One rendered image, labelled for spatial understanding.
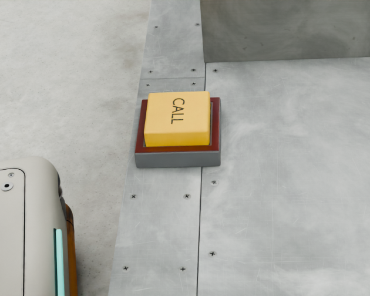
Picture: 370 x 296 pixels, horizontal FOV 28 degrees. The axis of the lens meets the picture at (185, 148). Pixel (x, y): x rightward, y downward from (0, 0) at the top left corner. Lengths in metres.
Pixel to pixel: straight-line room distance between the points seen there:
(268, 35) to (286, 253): 0.27
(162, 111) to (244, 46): 0.15
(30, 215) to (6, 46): 1.06
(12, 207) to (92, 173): 0.47
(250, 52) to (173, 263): 0.29
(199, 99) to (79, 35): 1.68
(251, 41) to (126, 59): 1.45
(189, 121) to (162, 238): 0.12
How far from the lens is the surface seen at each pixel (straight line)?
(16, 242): 1.38
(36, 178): 1.49
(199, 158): 0.68
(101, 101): 2.08
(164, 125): 0.68
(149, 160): 0.69
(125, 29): 2.37
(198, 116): 0.69
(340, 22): 0.80
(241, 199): 0.66
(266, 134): 0.72
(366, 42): 0.82
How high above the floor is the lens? 1.28
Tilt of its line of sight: 42 degrees down
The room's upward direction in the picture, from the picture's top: 6 degrees counter-clockwise
